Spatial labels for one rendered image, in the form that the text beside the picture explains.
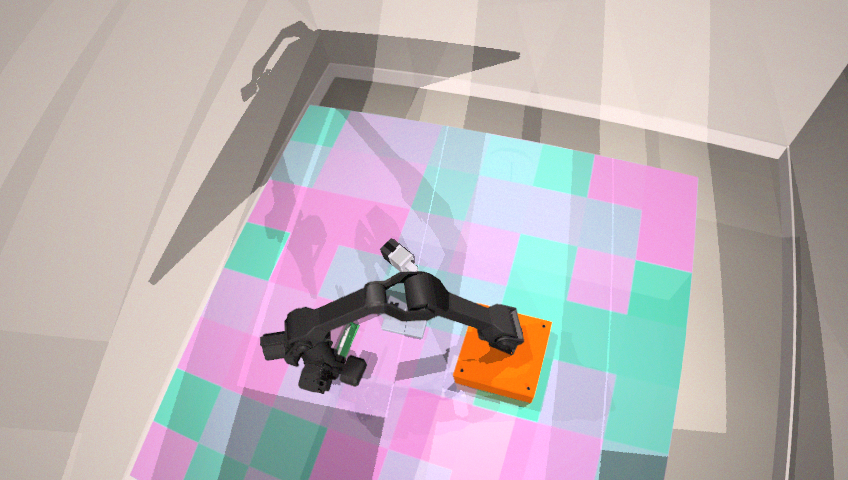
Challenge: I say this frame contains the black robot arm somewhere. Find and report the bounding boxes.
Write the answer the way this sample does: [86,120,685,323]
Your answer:
[260,271,525,394]

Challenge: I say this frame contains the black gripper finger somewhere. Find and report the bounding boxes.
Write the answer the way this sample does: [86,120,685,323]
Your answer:
[329,356,346,380]

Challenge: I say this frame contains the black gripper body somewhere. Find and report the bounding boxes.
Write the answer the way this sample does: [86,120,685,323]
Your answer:
[284,341,367,387]

